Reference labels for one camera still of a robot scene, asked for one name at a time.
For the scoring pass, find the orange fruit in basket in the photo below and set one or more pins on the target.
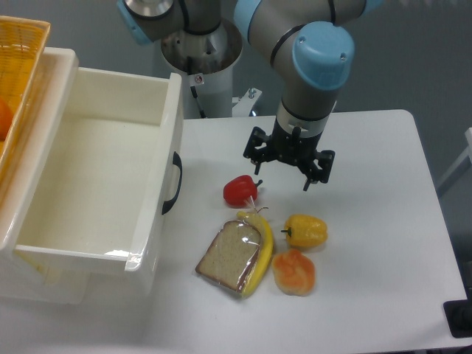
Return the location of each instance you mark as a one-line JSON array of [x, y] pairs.
[[6, 118]]

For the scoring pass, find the white mounting bracket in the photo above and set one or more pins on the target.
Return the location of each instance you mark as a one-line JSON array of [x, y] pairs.
[[246, 105]]

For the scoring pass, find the black device at table edge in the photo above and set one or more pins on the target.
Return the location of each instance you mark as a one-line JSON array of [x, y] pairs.
[[458, 315]]

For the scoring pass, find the yellow bell pepper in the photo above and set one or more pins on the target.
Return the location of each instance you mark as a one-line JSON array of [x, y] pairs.
[[305, 231]]

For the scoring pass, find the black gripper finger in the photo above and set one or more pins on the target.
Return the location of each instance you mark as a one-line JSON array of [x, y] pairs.
[[259, 148], [317, 167]]

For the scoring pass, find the orange bread roll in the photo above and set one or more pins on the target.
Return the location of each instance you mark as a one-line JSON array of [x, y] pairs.
[[294, 273]]

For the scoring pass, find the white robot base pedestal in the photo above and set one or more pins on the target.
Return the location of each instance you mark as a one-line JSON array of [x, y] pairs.
[[205, 63]]

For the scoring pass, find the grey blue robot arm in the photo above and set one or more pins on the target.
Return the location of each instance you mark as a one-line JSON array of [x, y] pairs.
[[304, 42]]

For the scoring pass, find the wrapped toast slice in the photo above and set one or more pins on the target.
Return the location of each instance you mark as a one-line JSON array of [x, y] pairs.
[[232, 255]]

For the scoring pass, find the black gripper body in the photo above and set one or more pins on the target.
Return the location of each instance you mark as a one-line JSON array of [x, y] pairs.
[[294, 141]]

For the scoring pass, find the yellow banana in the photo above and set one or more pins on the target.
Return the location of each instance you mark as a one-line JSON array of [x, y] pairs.
[[257, 273]]

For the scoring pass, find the yellow woven basket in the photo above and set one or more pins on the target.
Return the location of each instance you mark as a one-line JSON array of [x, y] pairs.
[[22, 44]]

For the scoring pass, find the white frame at right edge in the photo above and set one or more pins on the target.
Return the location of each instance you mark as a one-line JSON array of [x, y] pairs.
[[457, 169]]

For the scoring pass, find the white plastic drawer bin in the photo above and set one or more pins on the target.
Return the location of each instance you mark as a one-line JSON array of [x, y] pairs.
[[84, 191]]

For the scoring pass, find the red bell pepper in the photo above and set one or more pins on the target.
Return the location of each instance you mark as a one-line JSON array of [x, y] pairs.
[[240, 190]]

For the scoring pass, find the black drawer handle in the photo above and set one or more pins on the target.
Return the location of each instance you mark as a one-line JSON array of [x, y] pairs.
[[175, 183]]

